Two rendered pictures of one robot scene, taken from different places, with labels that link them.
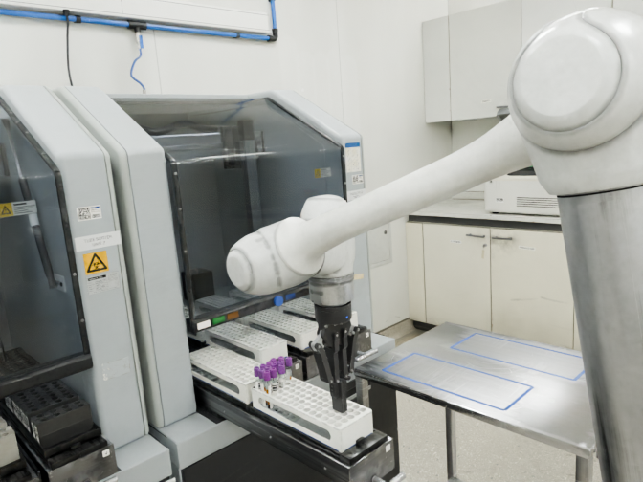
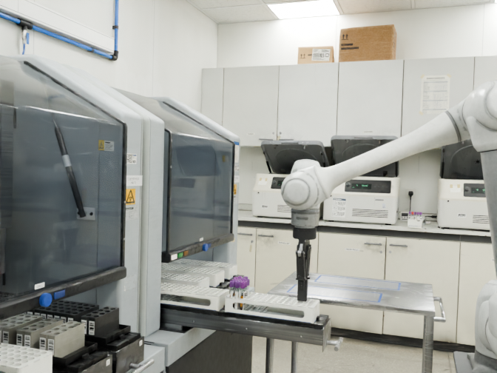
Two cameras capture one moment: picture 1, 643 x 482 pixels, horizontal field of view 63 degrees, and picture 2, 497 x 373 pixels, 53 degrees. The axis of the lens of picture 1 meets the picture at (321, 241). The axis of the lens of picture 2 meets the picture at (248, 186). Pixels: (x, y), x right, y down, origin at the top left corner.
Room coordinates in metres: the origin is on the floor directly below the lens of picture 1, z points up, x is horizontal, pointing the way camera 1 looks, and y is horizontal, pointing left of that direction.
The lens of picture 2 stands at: (-0.29, 0.88, 1.28)
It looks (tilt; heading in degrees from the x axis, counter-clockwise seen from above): 2 degrees down; 332
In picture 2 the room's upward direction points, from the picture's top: 2 degrees clockwise
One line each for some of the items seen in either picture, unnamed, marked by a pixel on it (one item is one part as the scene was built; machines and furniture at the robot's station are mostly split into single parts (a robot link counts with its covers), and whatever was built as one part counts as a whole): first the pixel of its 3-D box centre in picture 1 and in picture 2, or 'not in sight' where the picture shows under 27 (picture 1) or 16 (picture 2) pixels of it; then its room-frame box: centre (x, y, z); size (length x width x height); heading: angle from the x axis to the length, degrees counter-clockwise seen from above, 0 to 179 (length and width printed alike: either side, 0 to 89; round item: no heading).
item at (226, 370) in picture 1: (229, 373); (184, 297); (1.32, 0.27, 0.83); 0.30 x 0.10 x 0.06; 43
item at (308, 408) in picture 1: (308, 410); (271, 308); (1.09, 0.06, 0.83); 0.30 x 0.10 x 0.06; 43
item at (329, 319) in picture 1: (334, 322); (304, 240); (1.02, -0.01, 1.06); 0.08 x 0.07 x 0.09; 133
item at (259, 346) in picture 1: (244, 343); (169, 283); (1.53, 0.26, 0.83); 0.30 x 0.10 x 0.06; 43
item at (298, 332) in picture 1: (282, 329); (187, 276); (1.63, 0.15, 0.83); 0.30 x 0.10 x 0.06; 43
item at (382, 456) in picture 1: (273, 413); (232, 319); (1.19, 0.15, 0.78); 0.73 x 0.14 x 0.09; 43
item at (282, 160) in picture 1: (224, 194); (151, 168); (1.68, 0.30, 1.28); 0.61 x 0.51 x 0.63; 133
